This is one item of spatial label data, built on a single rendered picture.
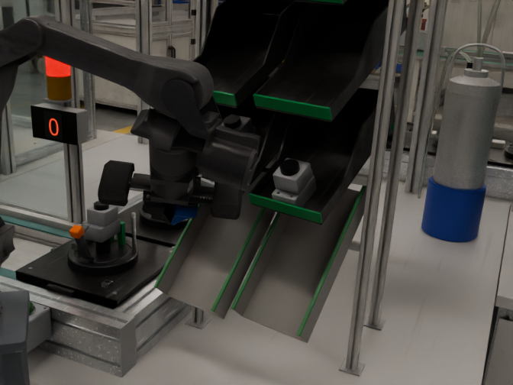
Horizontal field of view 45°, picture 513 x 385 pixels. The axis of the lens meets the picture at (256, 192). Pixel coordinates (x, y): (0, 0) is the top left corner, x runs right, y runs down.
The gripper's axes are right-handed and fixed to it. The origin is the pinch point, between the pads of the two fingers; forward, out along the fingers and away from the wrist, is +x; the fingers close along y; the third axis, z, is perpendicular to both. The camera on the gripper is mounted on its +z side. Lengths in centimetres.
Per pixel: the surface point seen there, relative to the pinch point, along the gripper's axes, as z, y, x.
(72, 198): 31, 27, 51
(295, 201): 6.4, -17.9, 3.8
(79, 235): 10.2, 18.7, 30.1
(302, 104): 15.1, -16.6, -8.5
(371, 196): 12.4, -31.4, 8.7
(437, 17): 107, -66, 46
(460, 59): 379, -210, 303
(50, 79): 44, 32, 25
